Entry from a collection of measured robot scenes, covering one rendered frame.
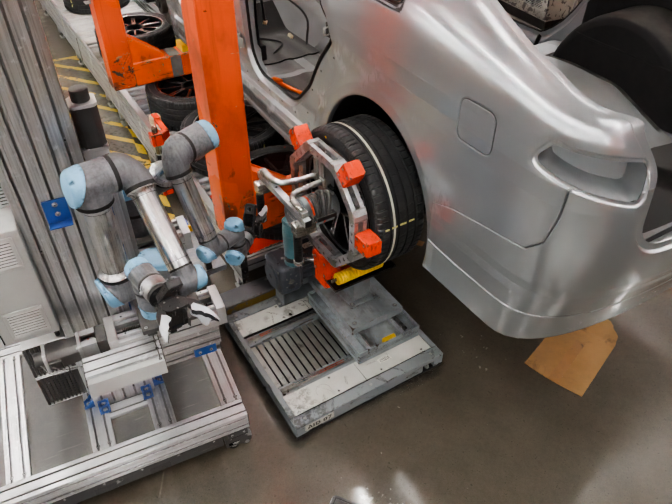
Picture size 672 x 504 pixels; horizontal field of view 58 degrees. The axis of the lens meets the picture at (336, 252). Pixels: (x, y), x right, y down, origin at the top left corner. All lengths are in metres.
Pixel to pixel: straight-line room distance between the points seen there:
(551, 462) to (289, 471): 1.14
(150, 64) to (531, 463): 3.48
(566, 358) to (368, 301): 1.04
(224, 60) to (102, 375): 1.28
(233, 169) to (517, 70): 1.40
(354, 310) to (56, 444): 1.43
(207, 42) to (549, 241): 1.47
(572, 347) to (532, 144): 1.73
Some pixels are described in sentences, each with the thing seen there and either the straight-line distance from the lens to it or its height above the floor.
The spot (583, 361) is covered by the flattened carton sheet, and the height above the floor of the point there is 0.01.
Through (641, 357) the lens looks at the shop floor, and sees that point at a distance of 3.50.
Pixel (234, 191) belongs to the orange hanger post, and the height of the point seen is 0.80.
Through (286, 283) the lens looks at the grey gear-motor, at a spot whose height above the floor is 0.32.
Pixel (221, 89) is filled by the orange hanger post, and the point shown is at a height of 1.30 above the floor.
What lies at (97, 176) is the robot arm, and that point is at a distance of 1.89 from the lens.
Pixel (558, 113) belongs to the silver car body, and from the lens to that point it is 1.80.
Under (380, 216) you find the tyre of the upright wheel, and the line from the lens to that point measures 2.41.
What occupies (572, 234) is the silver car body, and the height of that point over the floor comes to 1.28.
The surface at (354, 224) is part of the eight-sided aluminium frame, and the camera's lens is 2.41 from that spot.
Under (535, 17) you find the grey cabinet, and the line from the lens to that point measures 7.33.
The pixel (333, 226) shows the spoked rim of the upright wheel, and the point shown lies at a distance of 2.86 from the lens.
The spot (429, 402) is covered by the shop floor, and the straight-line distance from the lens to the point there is 3.00.
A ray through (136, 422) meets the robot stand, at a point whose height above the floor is 0.21.
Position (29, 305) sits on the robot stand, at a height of 0.92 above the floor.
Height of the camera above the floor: 2.41
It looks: 40 degrees down
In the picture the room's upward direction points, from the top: straight up
